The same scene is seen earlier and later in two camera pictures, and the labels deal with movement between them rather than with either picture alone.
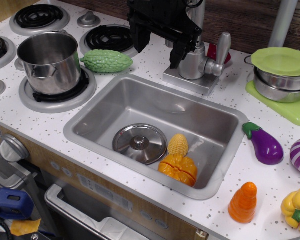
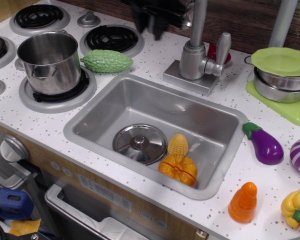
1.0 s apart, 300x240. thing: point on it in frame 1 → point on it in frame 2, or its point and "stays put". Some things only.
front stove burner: [61, 103] stays put
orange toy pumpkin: [179, 167] stays put
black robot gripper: [168, 18] → [159, 13]
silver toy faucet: [196, 72] stays put
